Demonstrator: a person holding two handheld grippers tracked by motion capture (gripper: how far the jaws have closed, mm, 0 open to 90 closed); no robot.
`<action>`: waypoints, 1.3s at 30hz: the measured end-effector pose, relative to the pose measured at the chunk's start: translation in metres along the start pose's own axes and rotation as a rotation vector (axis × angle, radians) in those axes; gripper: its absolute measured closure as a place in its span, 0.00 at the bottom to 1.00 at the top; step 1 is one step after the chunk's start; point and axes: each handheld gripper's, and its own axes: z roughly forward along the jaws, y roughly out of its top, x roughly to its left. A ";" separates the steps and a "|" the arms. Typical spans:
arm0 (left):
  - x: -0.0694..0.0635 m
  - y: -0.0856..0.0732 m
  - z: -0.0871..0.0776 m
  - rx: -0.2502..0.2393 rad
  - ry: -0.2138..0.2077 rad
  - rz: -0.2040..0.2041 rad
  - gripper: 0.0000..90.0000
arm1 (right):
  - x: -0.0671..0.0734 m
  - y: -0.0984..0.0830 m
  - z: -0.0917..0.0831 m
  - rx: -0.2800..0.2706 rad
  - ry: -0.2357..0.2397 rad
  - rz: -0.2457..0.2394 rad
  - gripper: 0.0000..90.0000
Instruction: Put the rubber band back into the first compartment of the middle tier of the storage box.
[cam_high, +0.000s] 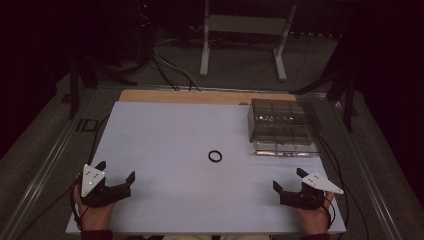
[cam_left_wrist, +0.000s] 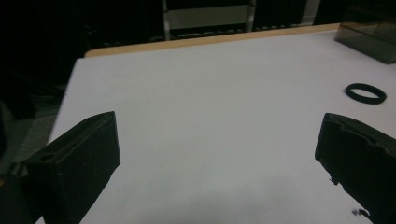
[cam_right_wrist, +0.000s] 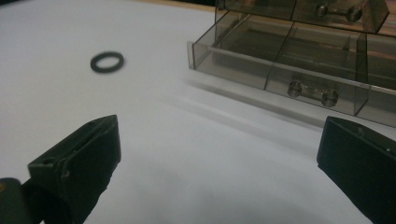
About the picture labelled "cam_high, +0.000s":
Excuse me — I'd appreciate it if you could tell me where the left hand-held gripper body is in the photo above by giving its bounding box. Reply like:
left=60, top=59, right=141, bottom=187
left=80, top=163, right=132, bottom=208

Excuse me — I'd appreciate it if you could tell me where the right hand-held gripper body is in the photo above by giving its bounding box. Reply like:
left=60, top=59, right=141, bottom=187
left=279, top=171, right=344, bottom=211

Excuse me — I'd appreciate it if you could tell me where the clear plastic compartment box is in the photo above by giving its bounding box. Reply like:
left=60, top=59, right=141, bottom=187
left=247, top=98, right=322, bottom=158

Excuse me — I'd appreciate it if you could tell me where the person's right hand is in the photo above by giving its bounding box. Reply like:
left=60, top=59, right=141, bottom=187
left=296, top=191, right=335, bottom=236

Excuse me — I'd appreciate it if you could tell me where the person's left hand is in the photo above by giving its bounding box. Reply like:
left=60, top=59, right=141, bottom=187
left=73, top=173, right=116, bottom=232

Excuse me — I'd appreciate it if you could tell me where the black metal stand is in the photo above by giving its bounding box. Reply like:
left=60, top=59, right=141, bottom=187
left=289, top=31, right=358, bottom=133
left=67, top=49, right=138, bottom=120

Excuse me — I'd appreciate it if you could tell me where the dark equipment with red light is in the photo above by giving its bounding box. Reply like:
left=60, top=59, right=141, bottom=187
left=132, top=0, right=158, bottom=68

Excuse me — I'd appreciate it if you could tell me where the white metal stand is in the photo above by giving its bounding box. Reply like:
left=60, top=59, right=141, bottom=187
left=199, top=0, right=298, bottom=82

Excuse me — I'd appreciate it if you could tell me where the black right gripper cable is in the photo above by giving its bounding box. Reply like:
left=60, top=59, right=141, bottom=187
left=315, top=134, right=370, bottom=240

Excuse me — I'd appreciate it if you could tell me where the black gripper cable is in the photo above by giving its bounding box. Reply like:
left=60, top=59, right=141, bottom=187
left=315, top=134, right=370, bottom=240
left=15, top=114, right=112, bottom=240

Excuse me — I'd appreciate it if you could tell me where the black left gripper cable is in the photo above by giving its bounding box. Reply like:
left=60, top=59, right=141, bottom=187
left=15, top=114, right=112, bottom=240

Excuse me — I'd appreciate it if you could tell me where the aluminium rail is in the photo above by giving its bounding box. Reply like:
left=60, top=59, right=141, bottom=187
left=328, top=96, right=406, bottom=240
left=0, top=87, right=101, bottom=240

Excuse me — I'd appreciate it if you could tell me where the bundle of floor cables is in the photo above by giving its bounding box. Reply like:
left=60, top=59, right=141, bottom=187
left=150, top=44, right=203, bottom=92

